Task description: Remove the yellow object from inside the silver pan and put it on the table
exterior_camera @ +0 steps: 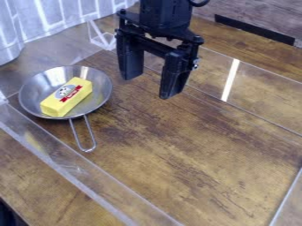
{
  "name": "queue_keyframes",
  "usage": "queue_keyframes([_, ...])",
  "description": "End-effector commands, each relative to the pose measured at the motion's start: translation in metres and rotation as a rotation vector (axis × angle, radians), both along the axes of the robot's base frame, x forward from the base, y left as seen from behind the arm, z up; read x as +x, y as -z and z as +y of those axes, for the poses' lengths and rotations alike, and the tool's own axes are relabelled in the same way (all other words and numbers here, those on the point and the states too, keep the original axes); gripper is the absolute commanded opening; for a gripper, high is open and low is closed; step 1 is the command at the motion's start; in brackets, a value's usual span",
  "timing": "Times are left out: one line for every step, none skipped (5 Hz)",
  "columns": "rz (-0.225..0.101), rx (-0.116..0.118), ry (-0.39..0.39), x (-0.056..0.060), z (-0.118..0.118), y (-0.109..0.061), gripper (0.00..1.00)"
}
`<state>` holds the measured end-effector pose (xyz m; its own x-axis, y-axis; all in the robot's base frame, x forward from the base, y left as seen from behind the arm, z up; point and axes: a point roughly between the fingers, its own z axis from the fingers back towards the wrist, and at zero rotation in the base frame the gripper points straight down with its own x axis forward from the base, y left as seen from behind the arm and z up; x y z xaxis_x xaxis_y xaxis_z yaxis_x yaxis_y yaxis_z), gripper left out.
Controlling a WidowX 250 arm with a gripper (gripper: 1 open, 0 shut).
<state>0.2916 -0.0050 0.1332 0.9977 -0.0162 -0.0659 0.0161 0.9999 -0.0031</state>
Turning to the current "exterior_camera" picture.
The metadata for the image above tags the clear acrylic barrier wall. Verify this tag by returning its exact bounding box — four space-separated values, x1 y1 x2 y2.
0 19 302 226

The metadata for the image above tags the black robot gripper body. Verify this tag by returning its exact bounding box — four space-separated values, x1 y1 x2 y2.
117 0 206 59

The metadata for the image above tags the black strip on table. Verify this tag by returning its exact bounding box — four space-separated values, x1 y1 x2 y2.
216 14 296 46

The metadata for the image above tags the silver pan with wire handle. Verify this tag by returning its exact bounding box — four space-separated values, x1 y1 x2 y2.
19 65 114 153

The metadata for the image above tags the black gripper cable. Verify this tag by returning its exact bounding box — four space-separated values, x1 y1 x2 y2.
188 0 212 8

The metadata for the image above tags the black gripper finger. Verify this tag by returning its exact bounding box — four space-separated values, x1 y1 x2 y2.
160 50 193 99
117 30 145 80

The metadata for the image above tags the yellow butter block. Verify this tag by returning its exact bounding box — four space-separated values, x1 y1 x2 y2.
41 77 93 117

